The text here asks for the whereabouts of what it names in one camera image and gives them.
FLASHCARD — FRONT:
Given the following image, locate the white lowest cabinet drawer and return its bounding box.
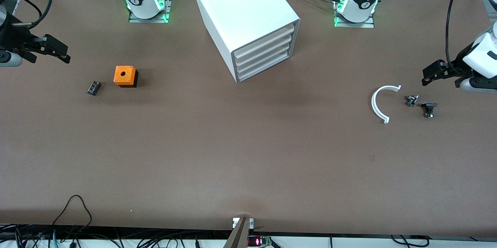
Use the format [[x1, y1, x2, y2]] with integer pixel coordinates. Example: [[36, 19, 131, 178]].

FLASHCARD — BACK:
[[238, 51, 291, 82]]

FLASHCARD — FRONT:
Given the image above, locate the orange box with hole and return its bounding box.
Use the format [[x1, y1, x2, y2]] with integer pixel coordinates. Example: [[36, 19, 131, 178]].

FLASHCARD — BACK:
[[113, 66, 139, 88]]

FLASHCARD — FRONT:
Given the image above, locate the small red display module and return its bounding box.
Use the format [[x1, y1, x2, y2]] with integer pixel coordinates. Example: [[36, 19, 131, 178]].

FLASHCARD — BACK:
[[247, 236, 272, 247]]

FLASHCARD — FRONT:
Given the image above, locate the black cable under table edge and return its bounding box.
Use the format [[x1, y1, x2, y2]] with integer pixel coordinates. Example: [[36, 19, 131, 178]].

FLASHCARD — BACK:
[[390, 234, 429, 248]]

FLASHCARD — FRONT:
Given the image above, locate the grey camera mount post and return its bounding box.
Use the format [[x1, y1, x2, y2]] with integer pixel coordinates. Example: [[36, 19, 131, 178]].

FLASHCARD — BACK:
[[223, 217, 255, 248]]

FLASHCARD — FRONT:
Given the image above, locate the thin black looped cable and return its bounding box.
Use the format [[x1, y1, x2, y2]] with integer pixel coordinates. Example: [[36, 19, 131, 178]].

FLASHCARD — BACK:
[[52, 195, 93, 227]]

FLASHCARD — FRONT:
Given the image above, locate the small black switch part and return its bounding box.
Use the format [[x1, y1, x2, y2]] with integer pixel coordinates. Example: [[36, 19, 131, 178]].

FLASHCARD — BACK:
[[421, 102, 438, 119]]

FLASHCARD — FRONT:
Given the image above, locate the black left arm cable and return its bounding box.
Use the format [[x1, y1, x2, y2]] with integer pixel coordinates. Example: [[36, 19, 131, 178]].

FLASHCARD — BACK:
[[445, 0, 468, 66]]

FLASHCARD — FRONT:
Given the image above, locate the white curved plastic bracket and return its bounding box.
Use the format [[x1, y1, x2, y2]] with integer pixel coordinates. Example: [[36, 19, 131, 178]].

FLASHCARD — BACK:
[[371, 85, 402, 124]]

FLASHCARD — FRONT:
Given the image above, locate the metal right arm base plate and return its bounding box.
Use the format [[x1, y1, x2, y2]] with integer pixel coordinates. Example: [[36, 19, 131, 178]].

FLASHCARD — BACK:
[[128, 0, 173, 23]]

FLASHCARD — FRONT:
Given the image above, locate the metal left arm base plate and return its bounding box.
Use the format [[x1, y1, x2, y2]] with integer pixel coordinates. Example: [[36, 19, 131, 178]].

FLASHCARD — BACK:
[[333, 0, 375, 28]]

